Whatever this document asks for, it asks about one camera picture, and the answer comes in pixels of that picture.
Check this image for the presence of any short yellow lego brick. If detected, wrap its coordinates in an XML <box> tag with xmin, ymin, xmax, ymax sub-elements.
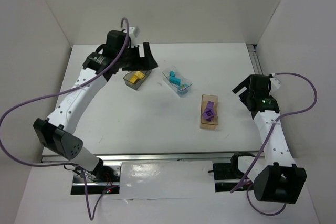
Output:
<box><xmin>134</xmin><ymin>71</ymin><xmax>145</xmax><ymax>80</ymax></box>

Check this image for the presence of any long yellow lego brick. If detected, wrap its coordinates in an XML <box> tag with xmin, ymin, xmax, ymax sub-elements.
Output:
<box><xmin>130</xmin><ymin>74</ymin><xmax>139</xmax><ymax>84</ymax></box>

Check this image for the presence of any purple rounded lego brick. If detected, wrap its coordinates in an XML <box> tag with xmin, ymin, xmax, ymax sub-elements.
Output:
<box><xmin>202</xmin><ymin>108</ymin><xmax>216</xmax><ymax>122</ymax></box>

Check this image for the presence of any purple pink lego piece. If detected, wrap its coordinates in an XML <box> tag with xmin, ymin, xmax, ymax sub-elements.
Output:
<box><xmin>206</xmin><ymin>101</ymin><xmax>215</xmax><ymax>109</ymax></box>

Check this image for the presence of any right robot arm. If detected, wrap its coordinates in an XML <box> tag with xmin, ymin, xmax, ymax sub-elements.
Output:
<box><xmin>230</xmin><ymin>74</ymin><xmax>307</xmax><ymax>204</ymax></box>

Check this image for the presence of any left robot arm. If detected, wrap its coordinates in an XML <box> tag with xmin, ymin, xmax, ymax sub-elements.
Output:
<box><xmin>33</xmin><ymin>27</ymin><xmax>158</xmax><ymax>180</ymax></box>

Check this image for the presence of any smoky grey plastic container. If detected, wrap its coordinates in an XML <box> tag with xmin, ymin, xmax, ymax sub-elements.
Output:
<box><xmin>123</xmin><ymin>70</ymin><xmax>152</xmax><ymax>90</ymax></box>

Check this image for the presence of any clear plastic container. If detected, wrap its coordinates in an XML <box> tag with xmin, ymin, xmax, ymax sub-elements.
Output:
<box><xmin>162</xmin><ymin>66</ymin><xmax>192</xmax><ymax>97</ymax></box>

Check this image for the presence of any amber plastic container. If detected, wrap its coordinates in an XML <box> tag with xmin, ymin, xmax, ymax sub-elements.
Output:
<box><xmin>199</xmin><ymin>94</ymin><xmax>218</xmax><ymax>130</ymax></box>

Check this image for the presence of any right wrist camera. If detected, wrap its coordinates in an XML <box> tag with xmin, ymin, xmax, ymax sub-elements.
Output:
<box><xmin>268</xmin><ymin>73</ymin><xmax>281</xmax><ymax>95</ymax></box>

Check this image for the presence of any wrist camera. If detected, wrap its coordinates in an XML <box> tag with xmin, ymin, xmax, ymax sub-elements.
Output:
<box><xmin>129</xmin><ymin>26</ymin><xmax>140</xmax><ymax>48</ymax></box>
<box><xmin>268</xmin><ymin>73</ymin><xmax>281</xmax><ymax>95</ymax></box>

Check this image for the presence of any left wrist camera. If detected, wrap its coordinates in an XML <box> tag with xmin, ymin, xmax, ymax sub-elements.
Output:
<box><xmin>129</xmin><ymin>26</ymin><xmax>140</xmax><ymax>48</ymax></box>

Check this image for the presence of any aluminium side rail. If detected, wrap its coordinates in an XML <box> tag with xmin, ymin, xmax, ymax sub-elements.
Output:
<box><xmin>246</xmin><ymin>43</ymin><xmax>287</xmax><ymax>151</ymax></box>

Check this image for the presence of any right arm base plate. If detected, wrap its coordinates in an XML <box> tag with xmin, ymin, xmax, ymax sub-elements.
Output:
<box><xmin>207</xmin><ymin>163</ymin><xmax>244</xmax><ymax>193</ymax></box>

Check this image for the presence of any aluminium front rail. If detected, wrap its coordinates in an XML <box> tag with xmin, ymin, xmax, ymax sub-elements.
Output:
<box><xmin>40</xmin><ymin>150</ymin><xmax>289</xmax><ymax>164</ymax></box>

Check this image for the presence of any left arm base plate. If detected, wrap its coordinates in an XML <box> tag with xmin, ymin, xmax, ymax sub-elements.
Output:
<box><xmin>70</xmin><ymin>163</ymin><xmax>121</xmax><ymax>195</ymax></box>

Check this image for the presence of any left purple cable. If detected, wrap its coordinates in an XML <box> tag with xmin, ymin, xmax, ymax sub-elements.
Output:
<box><xmin>0</xmin><ymin>17</ymin><xmax>131</xmax><ymax>221</ymax></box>

